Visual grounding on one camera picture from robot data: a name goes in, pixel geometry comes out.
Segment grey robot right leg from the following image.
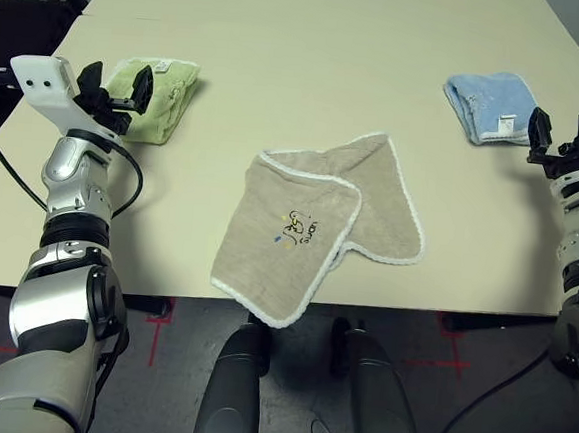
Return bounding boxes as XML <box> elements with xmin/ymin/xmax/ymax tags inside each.
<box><xmin>325</xmin><ymin>317</ymin><xmax>432</xmax><ymax>433</ymax></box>

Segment grey robot leg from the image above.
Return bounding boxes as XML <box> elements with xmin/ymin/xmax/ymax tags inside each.
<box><xmin>193</xmin><ymin>317</ymin><xmax>275</xmax><ymax>433</ymax></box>
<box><xmin>325</xmin><ymin>317</ymin><xmax>432</xmax><ymax>433</ymax></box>

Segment black foam floor mats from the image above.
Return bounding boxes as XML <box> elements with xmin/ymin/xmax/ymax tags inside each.
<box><xmin>0</xmin><ymin>0</ymin><xmax>90</xmax><ymax>176</ymax></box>

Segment folded blue towel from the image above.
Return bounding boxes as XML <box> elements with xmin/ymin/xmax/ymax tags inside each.
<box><xmin>439</xmin><ymin>66</ymin><xmax>541</xmax><ymax>151</ymax></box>

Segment beige towel with white trim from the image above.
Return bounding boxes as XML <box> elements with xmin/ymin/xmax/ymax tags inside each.
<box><xmin>205</xmin><ymin>119</ymin><xmax>435</xmax><ymax>341</ymax></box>

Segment black table foot bar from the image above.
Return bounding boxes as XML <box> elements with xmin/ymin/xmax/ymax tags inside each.
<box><xmin>110</xmin><ymin>291</ymin><xmax>174</xmax><ymax>319</ymax></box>
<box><xmin>440</xmin><ymin>311</ymin><xmax>558</xmax><ymax>343</ymax></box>

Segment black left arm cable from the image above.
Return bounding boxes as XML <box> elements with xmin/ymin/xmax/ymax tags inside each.
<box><xmin>0</xmin><ymin>66</ymin><xmax>153</xmax><ymax>222</ymax></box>

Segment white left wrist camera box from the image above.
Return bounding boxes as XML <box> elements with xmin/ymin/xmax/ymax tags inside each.
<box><xmin>3</xmin><ymin>52</ymin><xmax>132</xmax><ymax>140</ymax></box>

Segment grey robot left leg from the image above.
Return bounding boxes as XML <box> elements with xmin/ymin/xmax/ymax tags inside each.
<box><xmin>193</xmin><ymin>317</ymin><xmax>275</xmax><ymax>433</ymax></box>

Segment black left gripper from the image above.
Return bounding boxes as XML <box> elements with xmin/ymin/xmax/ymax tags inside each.
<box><xmin>71</xmin><ymin>57</ymin><xmax>156</xmax><ymax>140</ymax></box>

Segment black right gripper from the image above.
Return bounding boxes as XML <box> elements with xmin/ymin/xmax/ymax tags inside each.
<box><xmin>524</xmin><ymin>105</ymin><xmax>579</xmax><ymax>183</ymax></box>

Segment folded green towel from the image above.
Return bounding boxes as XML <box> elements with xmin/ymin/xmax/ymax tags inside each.
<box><xmin>97</xmin><ymin>52</ymin><xmax>204</xmax><ymax>149</ymax></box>

